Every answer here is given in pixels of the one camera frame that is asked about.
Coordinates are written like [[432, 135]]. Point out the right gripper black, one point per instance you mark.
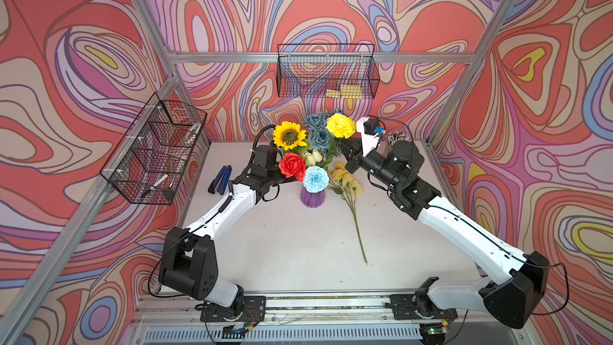
[[353, 146]]

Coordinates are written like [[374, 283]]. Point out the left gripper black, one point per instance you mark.
[[286, 180]]

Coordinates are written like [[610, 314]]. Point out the large yellow sunflower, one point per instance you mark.
[[289, 135]]

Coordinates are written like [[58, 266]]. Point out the yellow rose bunch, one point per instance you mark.
[[344, 184]]

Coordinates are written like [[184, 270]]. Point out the purple glass vase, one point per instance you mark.
[[312, 200]]

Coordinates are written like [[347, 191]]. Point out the yellow carnation flower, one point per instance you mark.
[[338, 126]]

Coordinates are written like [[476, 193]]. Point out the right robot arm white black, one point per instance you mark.
[[515, 281]]

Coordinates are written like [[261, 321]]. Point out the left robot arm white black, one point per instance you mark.
[[189, 263]]

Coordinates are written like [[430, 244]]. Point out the red paper rose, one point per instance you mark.
[[293, 165]]

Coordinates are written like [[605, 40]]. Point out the metal pencil cup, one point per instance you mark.
[[395, 136]]

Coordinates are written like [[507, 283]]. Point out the blue stapler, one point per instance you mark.
[[220, 183]]

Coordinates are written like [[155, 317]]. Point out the light blue carnation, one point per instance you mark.
[[316, 179]]

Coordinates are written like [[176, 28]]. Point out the dusty blue rose bunch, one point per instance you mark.
[[319, 137]]

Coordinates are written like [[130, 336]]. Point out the yellow sticky notes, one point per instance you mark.
[[345, 91]]

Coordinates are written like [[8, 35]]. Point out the white marker pen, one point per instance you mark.
[[154, 185]]

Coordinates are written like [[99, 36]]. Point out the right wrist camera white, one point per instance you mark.
[[371, 131]]

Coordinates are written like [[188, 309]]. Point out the back black wire basket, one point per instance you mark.
[[308, 70]]

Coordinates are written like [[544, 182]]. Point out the black wire basket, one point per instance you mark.
[[160, 141], [308, 70]]

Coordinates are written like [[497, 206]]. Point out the left black wire basket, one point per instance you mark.
[[160, 141]]

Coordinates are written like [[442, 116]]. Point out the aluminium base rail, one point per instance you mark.
[[315, 318]]

